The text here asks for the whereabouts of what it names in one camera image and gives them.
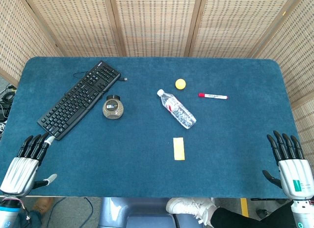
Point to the round glass jar black lid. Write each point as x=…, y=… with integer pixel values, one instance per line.
x=112, y=110

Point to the red capped white marker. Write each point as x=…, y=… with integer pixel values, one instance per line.
x=213, y=96

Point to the yellow ball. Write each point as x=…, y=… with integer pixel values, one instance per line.
x=180, y=84

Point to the black computer keyboard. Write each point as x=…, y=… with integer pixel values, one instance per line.
x=78, y=97

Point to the white sneaker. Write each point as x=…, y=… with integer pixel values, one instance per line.
x=189, y=207

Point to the brown shoe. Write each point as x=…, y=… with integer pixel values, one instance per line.
x=43, y=204

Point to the woven folding screen panel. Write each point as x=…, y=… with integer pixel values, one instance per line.
x=294, y=65
x=235, y=24
x=14, y=41
x=78, y=24
x=154, y=24

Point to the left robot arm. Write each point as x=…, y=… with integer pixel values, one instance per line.
x=8, y=213

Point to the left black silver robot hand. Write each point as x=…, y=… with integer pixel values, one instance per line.
x=20, y=174

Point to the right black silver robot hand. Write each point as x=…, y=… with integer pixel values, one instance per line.
x=296, y=176

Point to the black trouser leg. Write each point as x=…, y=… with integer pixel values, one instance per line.
x=245, y=220

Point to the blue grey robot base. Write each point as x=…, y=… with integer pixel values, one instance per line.
x=137, y=213

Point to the clear plastic water bottle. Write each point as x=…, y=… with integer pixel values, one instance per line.
x=177, y=110

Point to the blue table cloth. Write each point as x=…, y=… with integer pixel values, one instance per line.
x=122, y=151

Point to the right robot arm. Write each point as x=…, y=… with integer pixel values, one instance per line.
x=304, y=213

